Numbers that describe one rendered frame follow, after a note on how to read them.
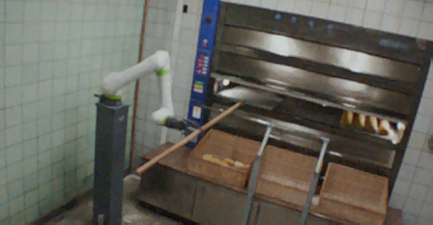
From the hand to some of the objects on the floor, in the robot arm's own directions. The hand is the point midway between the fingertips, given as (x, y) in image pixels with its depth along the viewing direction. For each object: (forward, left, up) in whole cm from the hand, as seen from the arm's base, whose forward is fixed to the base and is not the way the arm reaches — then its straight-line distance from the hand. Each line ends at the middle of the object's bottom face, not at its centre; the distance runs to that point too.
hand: (199, 130), depth 267 cm
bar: (+29, +48, -118) cm, 131 cm away
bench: (+47, +69, -118) cm, 144 cm away
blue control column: (-45, +193, -118) cm, 230 cm away
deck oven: (+52, +192, -118) cm, 232 cm away
